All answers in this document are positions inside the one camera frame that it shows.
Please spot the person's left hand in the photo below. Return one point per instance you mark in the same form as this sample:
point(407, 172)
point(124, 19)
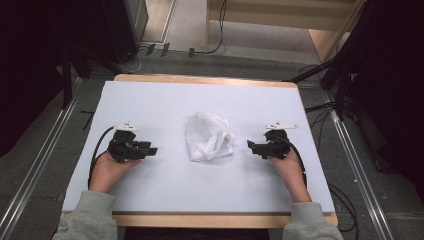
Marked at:
point(105, 173)

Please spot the black metal stand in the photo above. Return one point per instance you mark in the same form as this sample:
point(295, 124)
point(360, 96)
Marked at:
point(66, 80)
point(340, 90)

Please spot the metal floor rail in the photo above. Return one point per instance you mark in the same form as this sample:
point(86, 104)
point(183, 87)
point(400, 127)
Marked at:
point(356, 173)
point(43, 143)

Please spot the person's right hand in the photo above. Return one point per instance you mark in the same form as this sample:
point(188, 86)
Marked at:
point(293, 173)

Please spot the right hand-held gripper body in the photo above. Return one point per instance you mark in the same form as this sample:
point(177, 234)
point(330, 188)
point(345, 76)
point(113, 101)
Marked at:
point(276, 146)

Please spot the dark cabinet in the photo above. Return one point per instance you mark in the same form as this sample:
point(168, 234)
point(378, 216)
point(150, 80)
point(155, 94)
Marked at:
point(120, 30)

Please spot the wooden table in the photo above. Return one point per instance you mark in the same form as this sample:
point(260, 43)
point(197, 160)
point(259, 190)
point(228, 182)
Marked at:
point(206, 220)

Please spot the light wooden furniture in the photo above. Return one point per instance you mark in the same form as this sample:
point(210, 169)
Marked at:
point(320, 40)

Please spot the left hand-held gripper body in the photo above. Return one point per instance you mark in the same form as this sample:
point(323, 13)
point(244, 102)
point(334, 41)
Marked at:
point(125, 148)

